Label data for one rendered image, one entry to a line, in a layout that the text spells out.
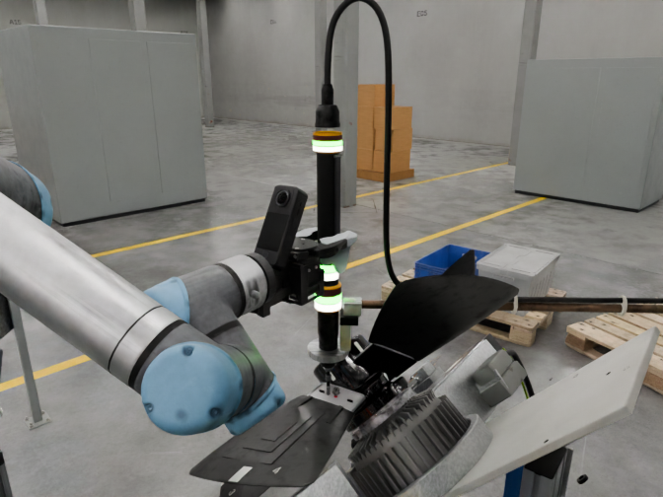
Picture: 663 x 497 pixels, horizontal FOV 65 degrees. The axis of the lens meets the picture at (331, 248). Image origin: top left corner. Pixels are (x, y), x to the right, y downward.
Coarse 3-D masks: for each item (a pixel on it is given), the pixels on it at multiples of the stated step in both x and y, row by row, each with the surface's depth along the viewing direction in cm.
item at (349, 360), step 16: (352, 352) 94; (320, 368) 95; (336, 368) 94; (352, 368) 93; (368, 368) 94; (336, 384) 94; (352, 384) 93; (368, 384) 94; (384, 384) 95; (400, 384) 93; (368, 400) 93; (384, 400) 90; (368, 416) 90
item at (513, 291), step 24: (408, 288) 73; (432, 288) 75; (456, 288) 76; (480, 288) 77; (504, 288) 79; (384, 312) 80; (408, 312) 80; (432, 312) 81; (456, 312) 82; (480, 312) 82; (384, 336) 87; (408, 336) 87; (432, 336) 86; (456, 336) 87
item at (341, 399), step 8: (320, 384) 93; (312, 392) 91; (320, 392) 91; (344, 392) 91; (352, 392) 91; (328, 400) 89; (336, 400) 89; (344, 400) 89; (360, 400) 89; (352, 408) 86
